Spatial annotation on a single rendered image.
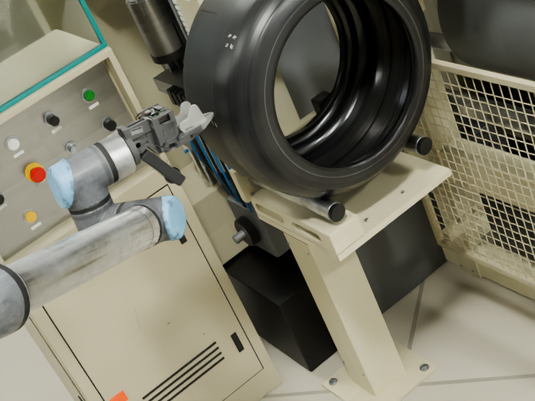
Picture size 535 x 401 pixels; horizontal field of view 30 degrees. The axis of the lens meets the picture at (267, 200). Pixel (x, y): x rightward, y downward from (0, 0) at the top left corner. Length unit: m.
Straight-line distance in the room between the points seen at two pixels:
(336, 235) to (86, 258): 0.74
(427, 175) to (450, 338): 0.87
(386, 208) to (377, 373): 0.80
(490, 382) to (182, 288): 0.94
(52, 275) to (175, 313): 1.35
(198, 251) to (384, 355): 0.64
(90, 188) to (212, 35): 0.42
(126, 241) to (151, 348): 1.18
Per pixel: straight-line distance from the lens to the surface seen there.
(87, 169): 2.01
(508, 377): 3.03
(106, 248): 1.79
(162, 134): 2.07
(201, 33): 2.19
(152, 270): 2.89
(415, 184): 2.45
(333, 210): 2.26
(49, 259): 1.68
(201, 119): 2.12
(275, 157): 2.13
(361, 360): 3.00
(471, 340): 3.18
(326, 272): 2.80
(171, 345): 3.02
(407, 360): 3.18
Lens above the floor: 2.12
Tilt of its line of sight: 30 degrees down
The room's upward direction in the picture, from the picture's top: 25 degrees counter-clockwise
